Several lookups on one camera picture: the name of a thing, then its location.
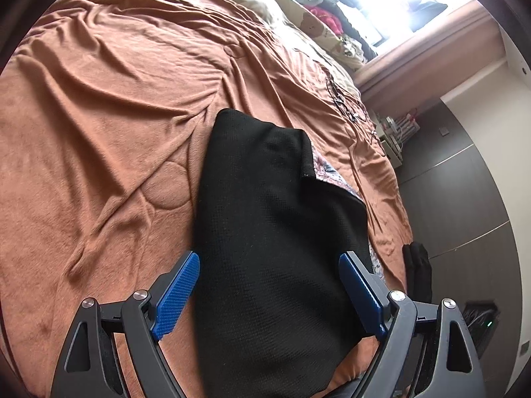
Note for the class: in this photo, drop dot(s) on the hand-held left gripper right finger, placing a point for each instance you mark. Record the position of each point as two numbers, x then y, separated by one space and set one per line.
361 294

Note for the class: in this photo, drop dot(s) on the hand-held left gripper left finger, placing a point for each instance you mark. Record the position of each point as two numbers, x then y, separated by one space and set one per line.
176 298

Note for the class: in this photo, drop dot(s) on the black pants with printed lining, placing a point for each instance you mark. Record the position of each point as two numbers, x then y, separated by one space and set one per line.
269 236

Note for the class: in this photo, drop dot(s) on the dark cloth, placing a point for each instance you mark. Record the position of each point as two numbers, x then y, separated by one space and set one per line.
419 273

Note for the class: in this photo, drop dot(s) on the black box with green light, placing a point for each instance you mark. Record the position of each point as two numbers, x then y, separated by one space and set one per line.
477 319

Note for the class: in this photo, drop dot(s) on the grey wardrobe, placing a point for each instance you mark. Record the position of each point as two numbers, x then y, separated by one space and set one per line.
456 199

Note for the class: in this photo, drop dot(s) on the white nightstand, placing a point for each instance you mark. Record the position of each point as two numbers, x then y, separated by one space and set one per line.
392 149

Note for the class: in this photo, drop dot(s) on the orange-brown blanket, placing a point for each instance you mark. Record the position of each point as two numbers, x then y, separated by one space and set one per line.
103 132

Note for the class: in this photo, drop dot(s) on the pink curtain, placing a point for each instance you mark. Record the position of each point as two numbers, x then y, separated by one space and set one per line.
435 45

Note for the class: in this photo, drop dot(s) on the red cloth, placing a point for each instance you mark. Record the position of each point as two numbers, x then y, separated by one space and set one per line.
330 18

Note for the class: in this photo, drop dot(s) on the beige pillow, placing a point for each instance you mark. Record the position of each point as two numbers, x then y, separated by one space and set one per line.
265 12

